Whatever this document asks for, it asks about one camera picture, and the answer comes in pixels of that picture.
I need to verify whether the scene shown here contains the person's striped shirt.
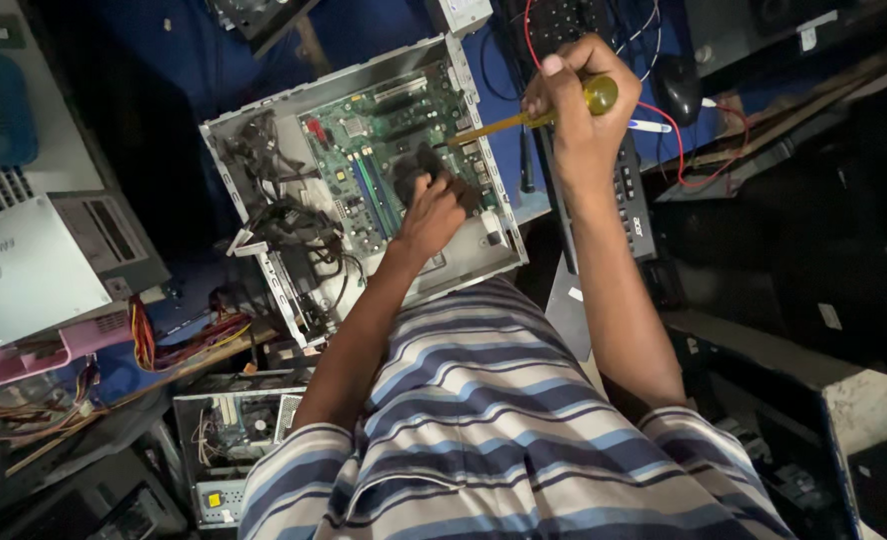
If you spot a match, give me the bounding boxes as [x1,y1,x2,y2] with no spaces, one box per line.
[238,277,799,540]

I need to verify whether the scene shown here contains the person's right hand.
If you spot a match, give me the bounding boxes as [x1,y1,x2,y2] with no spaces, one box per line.
[520,33,644,202]

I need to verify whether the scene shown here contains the black screwdriver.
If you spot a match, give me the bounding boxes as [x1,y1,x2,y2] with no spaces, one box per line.
[519,123,536,195]

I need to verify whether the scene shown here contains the person's left hand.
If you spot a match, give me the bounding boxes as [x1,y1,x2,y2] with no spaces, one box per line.
[395,171,469,260]

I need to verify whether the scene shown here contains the black keyboard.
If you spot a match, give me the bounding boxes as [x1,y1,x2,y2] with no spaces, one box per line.
[533,123,658,275]

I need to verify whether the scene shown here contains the black internal cable bundle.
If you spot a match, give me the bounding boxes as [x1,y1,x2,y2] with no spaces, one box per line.
[214,111,366,316]

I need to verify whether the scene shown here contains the small open computer case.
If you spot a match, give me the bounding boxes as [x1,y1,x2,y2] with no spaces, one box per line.
[172,367,317,531]

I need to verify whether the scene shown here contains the white power adapter box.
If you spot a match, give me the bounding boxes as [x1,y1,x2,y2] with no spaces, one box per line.
[427,0,494,39]

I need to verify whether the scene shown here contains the dark computer tower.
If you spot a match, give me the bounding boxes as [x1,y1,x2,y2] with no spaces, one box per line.
[664,311,887,540]

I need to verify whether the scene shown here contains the yellow handled screwdriver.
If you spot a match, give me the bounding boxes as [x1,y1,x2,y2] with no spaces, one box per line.
[434,74,619,149]

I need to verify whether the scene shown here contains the pink plastic tray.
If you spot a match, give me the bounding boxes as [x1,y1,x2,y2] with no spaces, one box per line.
[0,309,133,393]

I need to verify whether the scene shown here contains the black heatsink fan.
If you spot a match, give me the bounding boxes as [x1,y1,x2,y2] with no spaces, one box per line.
[391,142,482,213]

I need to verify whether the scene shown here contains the black computer mouse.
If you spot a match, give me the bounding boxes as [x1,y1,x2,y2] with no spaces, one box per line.
[652,54,704,127]

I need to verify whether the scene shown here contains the open grey computer case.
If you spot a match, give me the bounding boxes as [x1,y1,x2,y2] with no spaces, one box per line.
[199,33,529,351]

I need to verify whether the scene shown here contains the coloured power supply wires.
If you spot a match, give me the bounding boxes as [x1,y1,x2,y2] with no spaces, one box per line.
[128,294,253,373]

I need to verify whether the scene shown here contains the grey power supply unit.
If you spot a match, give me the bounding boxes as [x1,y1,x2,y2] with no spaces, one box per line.
[0,191,172,357]

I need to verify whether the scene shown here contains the green motherboard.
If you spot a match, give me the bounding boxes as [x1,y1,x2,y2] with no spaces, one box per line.
[298,60,499,260]

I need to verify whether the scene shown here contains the red wire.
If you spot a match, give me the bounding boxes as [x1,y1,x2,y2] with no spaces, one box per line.
[523,0,751,189]

